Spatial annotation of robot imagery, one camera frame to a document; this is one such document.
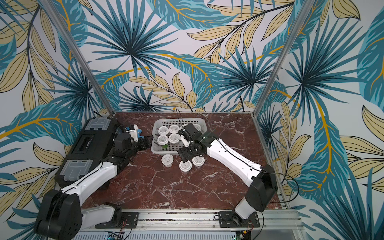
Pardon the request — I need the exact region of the yogurt cup white lid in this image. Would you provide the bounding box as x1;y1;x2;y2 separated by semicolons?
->
158;126;169;135

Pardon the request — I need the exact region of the yogurt cup green label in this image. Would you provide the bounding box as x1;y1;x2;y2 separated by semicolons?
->
169;125;180;134

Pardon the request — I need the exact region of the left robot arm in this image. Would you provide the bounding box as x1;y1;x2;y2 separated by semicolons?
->
33;131;154;240

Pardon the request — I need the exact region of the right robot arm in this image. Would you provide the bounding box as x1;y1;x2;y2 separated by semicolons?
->
178;136;278;220

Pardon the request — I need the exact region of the white perforated plastic basket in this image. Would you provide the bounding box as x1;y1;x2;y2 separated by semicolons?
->
151;118;208;156

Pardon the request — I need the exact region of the black plastic toolbox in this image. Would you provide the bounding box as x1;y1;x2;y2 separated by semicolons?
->
55;118;122;188

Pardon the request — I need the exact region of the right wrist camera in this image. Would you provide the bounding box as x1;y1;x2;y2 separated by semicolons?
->
178;124;202;148

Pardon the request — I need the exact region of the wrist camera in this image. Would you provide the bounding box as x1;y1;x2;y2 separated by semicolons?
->
126;125;139;142
178;124;202;148

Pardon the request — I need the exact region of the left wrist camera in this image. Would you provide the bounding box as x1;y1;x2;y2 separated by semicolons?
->
126;125;139;142

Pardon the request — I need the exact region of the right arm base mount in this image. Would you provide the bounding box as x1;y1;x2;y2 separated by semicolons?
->
214;211;260;229

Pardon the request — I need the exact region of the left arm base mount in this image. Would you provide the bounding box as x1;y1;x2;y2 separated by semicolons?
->
95;207;139;229

